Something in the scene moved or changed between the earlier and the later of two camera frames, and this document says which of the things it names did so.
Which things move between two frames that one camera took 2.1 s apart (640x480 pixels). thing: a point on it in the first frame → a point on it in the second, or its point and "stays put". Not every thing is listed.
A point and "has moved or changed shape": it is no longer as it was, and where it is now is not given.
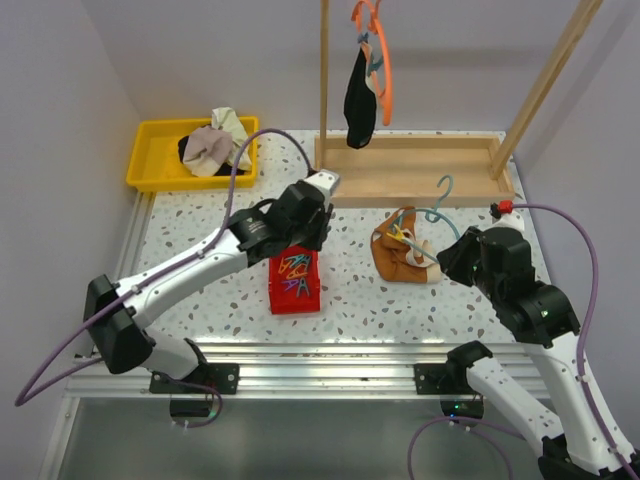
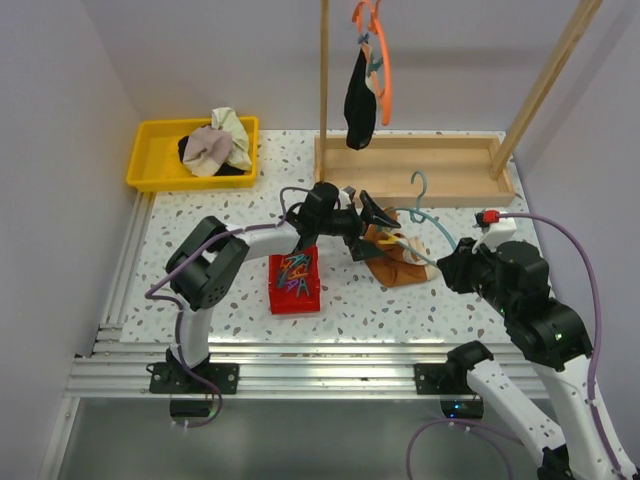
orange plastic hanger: [384, 96] stays put
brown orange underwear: [400, 256] has moved or changed shape
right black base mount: [443, 379] stays put
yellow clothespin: [399, 233] → [392, 239]
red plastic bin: [285, 301] stays put
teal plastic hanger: [453, 224] → [418, 215]
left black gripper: [323, 217] → [359, 248]
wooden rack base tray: [407, 170] stays put
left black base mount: [222, 377] stays put
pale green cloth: [225, 119] stays put
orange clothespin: [299, 272] stays put
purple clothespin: [291, 284] stays put
